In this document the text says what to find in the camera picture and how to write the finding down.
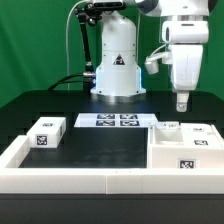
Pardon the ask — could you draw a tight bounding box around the grey thin cable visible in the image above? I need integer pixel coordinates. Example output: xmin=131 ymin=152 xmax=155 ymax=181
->
xmin=65 ymin=0 xmax=88 ymax=91

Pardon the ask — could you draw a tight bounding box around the white U-shaped fence frame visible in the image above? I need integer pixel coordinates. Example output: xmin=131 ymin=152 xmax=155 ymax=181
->
xmin=0 ymin=135 xmax=224 ymax=194

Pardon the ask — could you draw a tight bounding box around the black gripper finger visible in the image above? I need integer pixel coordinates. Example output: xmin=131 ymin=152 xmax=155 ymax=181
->
xmin=176 ymin=91 xmax=189 ymax=112

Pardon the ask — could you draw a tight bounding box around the black cable bundle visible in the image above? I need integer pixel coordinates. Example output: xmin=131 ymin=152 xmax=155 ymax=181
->
xmin=48 ymin=72 xmax=98 ymax=92

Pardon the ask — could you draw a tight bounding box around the white cabinet body box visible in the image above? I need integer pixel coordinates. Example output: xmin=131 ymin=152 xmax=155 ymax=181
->
xmin=147 ymin=122 xmax=224 ymax=169

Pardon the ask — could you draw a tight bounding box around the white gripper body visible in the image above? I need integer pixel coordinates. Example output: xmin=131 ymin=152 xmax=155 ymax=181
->
xmin=169 ymin=44 xmax=203 ymax=91

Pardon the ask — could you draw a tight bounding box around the white cabinet top block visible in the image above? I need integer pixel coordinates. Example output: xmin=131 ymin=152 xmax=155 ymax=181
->
xmin=27 ymin=117 xmax=66 ymax=148

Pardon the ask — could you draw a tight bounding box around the white marker base plate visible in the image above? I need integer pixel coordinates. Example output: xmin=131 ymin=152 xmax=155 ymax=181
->
xmin=74 ymin=113 xmax=158 ymax=128

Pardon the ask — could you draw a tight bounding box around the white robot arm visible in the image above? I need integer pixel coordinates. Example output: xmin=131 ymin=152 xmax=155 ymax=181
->
xmin=91 ymin=0 xmax=210 ymax=112

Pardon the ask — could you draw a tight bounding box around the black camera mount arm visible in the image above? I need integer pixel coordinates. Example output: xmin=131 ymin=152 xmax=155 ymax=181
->
xmin=75 ymin=3 xmax=102 ymax=77

